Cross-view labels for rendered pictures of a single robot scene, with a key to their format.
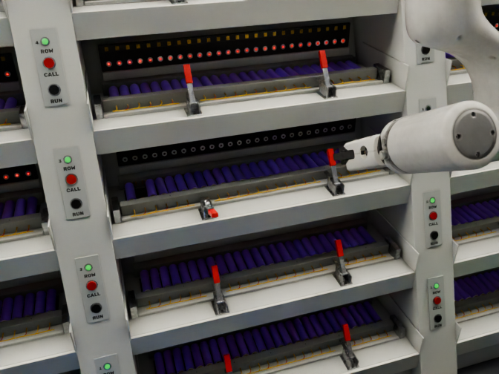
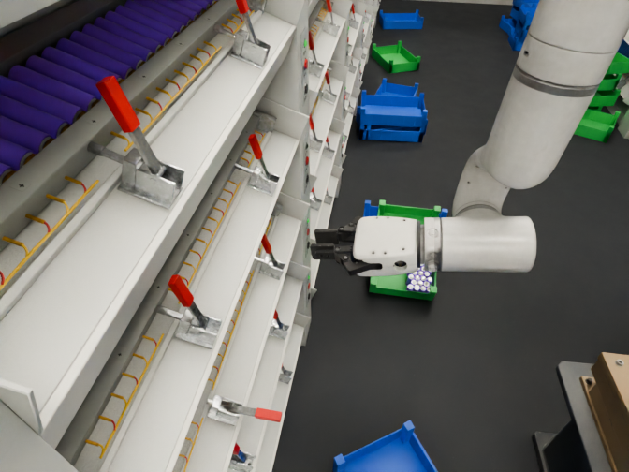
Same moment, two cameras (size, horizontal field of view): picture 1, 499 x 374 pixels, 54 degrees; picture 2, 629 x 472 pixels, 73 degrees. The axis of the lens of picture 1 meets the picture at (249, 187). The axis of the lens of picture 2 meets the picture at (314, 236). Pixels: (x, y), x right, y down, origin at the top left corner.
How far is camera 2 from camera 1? 82 cm
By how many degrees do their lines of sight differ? 65
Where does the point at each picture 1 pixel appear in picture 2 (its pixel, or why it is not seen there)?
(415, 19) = (532, 176)
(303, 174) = not seen: hidden behind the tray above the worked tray
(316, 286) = (271, 357)
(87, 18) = (69, 396)
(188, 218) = (217, 440)
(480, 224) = not seen: hidden behind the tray
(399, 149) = (461, 265)
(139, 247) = not seen: outside the picture
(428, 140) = (512, 263)
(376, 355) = (288, 354)
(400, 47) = (292, 94)
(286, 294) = (264, 388)
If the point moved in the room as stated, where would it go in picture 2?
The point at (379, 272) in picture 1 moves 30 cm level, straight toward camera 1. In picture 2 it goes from (287, 301) to (402, 376)
